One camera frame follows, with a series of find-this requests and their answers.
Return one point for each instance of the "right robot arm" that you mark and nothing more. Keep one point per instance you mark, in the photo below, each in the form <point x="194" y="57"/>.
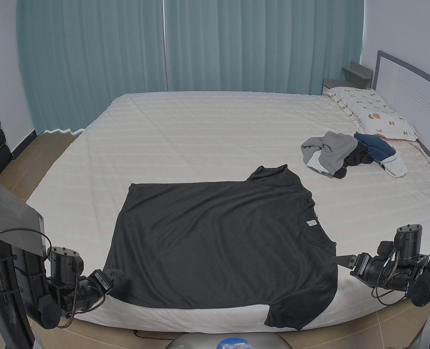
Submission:
<point x="409" y="245"/>

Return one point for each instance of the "black T-shirt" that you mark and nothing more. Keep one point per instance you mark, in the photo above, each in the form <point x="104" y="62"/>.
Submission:
<point x="218" y="238"/>

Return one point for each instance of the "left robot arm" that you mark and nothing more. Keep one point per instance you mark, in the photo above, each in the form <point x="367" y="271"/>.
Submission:
<point x="8" y="278"/>

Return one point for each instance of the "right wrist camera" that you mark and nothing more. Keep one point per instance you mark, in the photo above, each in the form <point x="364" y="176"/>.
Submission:
<point x="385" y="250"/>

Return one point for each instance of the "blue-green curtain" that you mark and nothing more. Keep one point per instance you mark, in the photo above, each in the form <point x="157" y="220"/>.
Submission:
<point x="91" y="49"/>
<point x="258" y="35"/>

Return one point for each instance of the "grey bedside table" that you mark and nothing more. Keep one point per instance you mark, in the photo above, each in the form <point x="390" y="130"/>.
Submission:
<point x="349" y="78"/>

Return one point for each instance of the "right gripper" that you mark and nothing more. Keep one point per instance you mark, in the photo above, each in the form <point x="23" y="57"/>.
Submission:
<point x="367" y="269"/>

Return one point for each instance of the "bed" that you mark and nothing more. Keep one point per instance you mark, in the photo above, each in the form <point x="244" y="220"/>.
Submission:
<point x="200" y="140"/>

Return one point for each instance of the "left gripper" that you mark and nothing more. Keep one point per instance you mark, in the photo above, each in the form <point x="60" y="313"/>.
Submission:
<point x="93" y="289"/>

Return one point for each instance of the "pile of clothes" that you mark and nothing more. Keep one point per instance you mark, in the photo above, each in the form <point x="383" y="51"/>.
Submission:
<point x="340" y="151"/>

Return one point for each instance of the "white printed pillow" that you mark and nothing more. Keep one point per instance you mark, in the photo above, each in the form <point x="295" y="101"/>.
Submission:
<point x="374" y="113"/>

